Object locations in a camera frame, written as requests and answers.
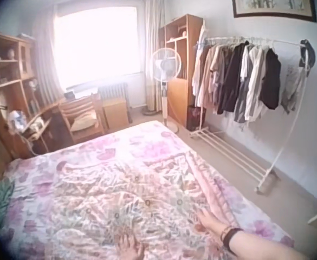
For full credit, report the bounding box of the person's right hand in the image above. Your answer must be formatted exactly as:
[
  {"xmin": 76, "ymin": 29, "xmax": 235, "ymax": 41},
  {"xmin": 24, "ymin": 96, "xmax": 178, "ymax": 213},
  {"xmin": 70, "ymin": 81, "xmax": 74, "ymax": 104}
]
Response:
[{"xmin": 195, "ymin": 207, "xmax": 229, "ymax": 241}]

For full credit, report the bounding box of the person's left hand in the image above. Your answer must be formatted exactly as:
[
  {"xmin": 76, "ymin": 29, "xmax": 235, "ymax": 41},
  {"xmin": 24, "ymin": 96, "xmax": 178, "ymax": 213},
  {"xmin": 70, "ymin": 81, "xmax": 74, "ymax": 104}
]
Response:
[{"xmin": 115, "ymin": 232, "xmax": 146, "ymax": 260}]

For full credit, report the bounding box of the floral quilt with pink edge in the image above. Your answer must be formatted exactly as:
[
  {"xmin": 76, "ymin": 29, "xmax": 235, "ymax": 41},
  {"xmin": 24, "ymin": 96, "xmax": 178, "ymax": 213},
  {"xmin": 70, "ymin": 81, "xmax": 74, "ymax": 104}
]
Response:
[{"xmin": 18, "ymin": 150, "xmax": 247, "ymax": 260}]

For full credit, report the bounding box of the bed with pink floral sheet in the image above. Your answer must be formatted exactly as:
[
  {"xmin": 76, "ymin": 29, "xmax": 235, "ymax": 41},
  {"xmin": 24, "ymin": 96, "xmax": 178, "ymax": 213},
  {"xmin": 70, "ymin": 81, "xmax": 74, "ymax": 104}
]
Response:
[{"xmin": 0, "ymin": 120, "xmax": 296, "ymax": 260}]

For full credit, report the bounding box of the black wrist band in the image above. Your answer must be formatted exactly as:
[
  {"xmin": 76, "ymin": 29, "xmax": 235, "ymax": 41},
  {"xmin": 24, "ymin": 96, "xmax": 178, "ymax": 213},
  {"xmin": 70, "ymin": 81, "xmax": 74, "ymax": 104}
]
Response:
[{"xmin": 219, "ymin": 225, "xmax": 244, "ymax": 249}]

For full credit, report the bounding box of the small wooden box cabinet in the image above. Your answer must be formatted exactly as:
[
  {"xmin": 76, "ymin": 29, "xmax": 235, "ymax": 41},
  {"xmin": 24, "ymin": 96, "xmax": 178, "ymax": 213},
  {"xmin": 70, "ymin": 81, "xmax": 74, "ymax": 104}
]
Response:
[{"xmin": 101, "ymin": 97, "xmax": 130, "ymax": 130}]

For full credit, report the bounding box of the wooden chair with cushion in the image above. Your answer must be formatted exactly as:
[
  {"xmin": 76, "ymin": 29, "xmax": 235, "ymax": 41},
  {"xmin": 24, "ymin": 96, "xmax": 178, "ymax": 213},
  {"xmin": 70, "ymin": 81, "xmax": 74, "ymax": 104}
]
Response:
[{"xmin": 58, "ymin": 93, "xmax": 106, "ymax": 144}]

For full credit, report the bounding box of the black waste bin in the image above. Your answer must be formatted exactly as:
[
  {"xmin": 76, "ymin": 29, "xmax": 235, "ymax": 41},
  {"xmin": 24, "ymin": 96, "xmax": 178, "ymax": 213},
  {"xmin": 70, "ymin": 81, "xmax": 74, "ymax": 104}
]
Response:
[{"xmin": 186, "ymin": 105, "xmax": 207, "ymax": 132}]

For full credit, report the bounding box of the grey radiator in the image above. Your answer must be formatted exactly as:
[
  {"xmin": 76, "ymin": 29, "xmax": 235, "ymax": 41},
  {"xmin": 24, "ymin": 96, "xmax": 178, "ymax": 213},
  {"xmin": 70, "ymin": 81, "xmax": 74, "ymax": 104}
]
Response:
[{"xmin": 96, "ymin": 82, "xmax": 133, "ymax": 124}]

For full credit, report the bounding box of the tall wooden cabinet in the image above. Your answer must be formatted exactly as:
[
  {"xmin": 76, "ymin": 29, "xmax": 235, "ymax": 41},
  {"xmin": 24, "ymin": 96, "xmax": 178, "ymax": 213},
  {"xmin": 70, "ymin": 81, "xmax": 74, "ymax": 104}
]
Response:
[{"xmin": 158, "ymin": 14, "xmax": 205, "ymax": 130}]

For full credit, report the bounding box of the white desk appliance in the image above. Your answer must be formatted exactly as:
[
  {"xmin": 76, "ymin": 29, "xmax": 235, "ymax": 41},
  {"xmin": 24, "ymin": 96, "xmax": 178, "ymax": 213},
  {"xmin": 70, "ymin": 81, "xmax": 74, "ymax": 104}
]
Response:
[{"xmin": 7, "ymin": 109, "xmax": 28, "ymax": 134}]

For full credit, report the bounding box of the white standing fan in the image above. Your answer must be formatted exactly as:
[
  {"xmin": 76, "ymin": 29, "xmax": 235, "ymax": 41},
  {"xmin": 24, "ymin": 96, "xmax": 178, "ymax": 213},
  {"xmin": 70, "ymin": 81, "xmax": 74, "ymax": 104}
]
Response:
[{"xmin": 149, "ymin": 48, "xmax": 183, "ymax": 135}]

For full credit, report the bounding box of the light striped curtain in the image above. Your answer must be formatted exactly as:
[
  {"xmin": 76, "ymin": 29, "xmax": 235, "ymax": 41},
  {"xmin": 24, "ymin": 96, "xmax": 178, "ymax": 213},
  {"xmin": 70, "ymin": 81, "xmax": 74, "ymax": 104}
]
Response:
[
  {"xmin": 29, "ymin": 5, "xmax": 67, "ymax": 101},
  {"xmin": 143, "ymin": 0, "xmax": 166, "ymax": 116}
]

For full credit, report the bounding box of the bright window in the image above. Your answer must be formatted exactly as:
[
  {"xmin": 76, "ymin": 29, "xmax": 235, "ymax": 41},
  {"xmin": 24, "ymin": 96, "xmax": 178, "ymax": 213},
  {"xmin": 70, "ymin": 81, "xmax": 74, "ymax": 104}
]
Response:
[{"xmin": 52, "ymin": 5, "xmax": 146, "ymax": 92}]

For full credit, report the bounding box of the white clothes rack with clothes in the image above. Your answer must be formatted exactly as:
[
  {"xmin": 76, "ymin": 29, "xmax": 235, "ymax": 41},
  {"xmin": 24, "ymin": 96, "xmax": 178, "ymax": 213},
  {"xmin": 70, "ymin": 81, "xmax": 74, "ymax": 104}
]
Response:
[{"xmin": 189, "ymin": 36, "xmax": 316, "ymax": 193}]

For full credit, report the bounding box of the wooden desk with bookshelf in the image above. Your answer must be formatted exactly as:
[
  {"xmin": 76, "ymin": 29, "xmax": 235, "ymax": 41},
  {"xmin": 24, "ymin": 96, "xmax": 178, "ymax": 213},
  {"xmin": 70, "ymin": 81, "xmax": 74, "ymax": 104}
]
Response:
[{"xmin": 0, "ymin": 31, "xmax": 67, "ymax": 160}]

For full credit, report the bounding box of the dark framed wall picture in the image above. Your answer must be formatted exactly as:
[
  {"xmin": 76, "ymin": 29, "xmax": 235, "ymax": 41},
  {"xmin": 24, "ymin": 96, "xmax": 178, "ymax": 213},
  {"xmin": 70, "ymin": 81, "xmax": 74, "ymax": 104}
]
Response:
[{"xmin": 231, "ymin": 0, "xmax": 317, "ymax": 23}]

